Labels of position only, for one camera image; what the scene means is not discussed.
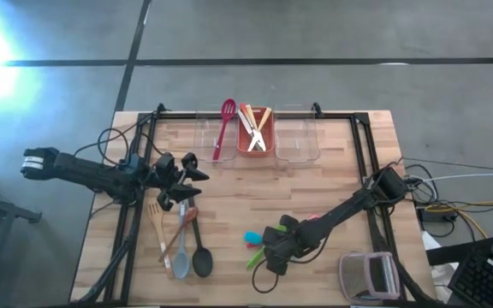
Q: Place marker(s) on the black laptop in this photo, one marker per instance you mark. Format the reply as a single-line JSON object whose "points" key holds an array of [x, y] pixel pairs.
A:
{"points": [[482, 282]]}

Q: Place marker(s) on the black plastic spoon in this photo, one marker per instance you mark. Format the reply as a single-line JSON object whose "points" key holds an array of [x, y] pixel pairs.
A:
{"points": [[202, 261]]}

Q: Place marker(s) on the brown wooden spoon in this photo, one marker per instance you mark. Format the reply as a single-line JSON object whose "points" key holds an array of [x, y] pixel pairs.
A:
{"points": [[192, 212]]}

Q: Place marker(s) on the red slotted spoon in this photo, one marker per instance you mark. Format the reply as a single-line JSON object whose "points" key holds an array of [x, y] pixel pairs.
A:
{"points": [[228, 109]]}

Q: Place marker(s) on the black power adapter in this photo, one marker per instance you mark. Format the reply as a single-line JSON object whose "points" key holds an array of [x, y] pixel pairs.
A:
{"points": [[435, 215]]}

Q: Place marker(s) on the black frame clamp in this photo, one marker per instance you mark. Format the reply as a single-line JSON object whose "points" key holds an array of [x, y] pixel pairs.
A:
{"points": [[161, 110], [317, 110]]}

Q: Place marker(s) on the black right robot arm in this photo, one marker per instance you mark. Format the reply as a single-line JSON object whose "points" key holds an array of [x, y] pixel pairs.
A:
{"points": [[345, 209]]}

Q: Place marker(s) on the clear plastic bin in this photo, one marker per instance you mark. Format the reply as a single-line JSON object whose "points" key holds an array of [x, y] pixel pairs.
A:
{"points": [[295, 137], [203, 141]]}

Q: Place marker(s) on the pile of coloured knives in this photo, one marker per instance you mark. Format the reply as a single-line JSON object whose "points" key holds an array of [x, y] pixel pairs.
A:
{"points": [[243, 110]]}

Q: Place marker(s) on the black aluminium table frame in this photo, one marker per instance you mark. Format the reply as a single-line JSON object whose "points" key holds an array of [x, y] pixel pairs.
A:
{"points": [[174, 115]]}

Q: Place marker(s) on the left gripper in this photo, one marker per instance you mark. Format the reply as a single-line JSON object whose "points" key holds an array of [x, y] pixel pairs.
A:
{"points": [[167, 175]]}

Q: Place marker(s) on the orange plastic bin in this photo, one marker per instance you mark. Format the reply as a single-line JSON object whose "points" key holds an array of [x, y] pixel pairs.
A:
{"points": [[243, 145]]}

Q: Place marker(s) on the green silicone spatula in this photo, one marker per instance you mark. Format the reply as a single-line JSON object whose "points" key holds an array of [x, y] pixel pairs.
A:
{"points": [[255, 258]]}

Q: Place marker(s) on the grey silicone spoon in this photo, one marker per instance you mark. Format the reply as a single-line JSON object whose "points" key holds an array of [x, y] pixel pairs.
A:
{"points": [[181, 263]]}

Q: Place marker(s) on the wooden slotted spatula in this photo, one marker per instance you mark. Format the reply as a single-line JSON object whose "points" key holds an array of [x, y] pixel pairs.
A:
{"points": [[156, 214]]}

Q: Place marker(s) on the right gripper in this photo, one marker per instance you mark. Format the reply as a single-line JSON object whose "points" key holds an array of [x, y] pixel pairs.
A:
{"points": [[280, 248]]}

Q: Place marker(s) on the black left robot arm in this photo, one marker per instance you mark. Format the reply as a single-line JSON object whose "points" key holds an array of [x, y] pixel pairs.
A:
{"points": [[88, 173]]}

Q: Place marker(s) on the grey tray device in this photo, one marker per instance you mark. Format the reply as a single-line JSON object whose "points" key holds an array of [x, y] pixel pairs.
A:
{"points": [[358, 276]]}

